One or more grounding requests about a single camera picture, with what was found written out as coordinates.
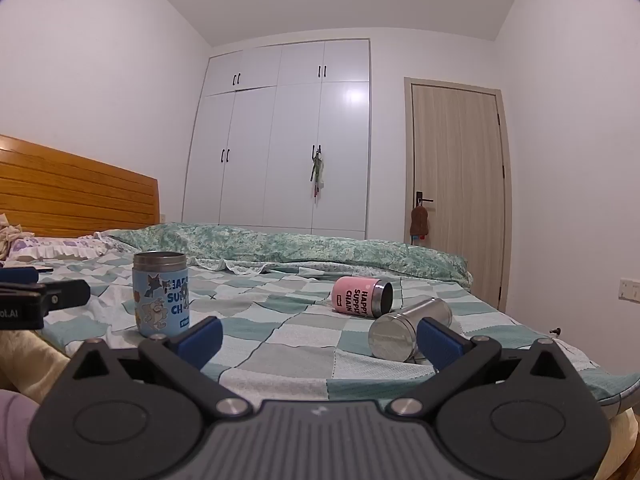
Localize blue cartoon steel cup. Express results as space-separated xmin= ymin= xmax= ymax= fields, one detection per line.
xmin=132 ymin=251 xmax=192 ymax=339

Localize brown pouch on door handle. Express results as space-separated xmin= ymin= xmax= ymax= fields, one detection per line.
xmin=409 ymin=204 xmax=431 ymax=242

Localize wooden headboard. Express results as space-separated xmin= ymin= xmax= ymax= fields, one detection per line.
xmin=0 ymin=134 xmax=160 ymax=239

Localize white wardrobe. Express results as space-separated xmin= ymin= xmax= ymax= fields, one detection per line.
xmin=181 ymin=38 xmax=372 ymax=241

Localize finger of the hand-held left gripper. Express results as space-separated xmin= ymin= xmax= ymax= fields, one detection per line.
xmin=39 ymin=279 xmax=92 ymax=319
xmin=0 ymin=267 xmax=54 ymax=286

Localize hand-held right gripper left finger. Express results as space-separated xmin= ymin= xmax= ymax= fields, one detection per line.
xmin=65 ymin=316 xmax=254 ymax=420

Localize green floral duvet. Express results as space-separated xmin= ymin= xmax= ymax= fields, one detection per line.
xmin=94 ymin=222 xmax=474 ymax=289

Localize pink steel cup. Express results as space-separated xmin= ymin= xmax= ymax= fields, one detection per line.
xmin=332 ymin=275 xmax=395 ymax=319

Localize light wooden door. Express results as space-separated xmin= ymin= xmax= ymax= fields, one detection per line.
xmin=403 ymin=77 xmax=513 ymax=312

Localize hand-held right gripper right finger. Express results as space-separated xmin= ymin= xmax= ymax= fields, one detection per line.
xmin=389 ymin=317 xmax=577 ymax=417

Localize purple floral frilled pillow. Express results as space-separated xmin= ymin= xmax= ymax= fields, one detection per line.
xmin=6 ymin=234 xmax=128 ymax=264

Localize plain steel cup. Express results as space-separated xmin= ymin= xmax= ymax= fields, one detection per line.
xmin=368 ymin=297 xmax=454 ymax=361

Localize purple clothing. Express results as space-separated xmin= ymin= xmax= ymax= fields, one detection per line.
xmin=0 ymin=389 xmax=47 ymax=480

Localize beige crumpled cloth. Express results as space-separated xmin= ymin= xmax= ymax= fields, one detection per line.
xmin=0 ymin=213 xmax=35 ymax=262

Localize pale yellow blanket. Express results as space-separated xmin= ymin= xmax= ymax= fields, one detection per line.
xmin=0 ymin=329 xmax=72 ymax=397

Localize green hanging ornament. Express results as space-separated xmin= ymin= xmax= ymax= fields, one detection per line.
xmin=308 ymin=144 xmax=326 ymax=204

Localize checked green bed sheet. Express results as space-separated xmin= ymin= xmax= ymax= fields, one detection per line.
xmin=0 ymin=245 xmax=640 ymax=407

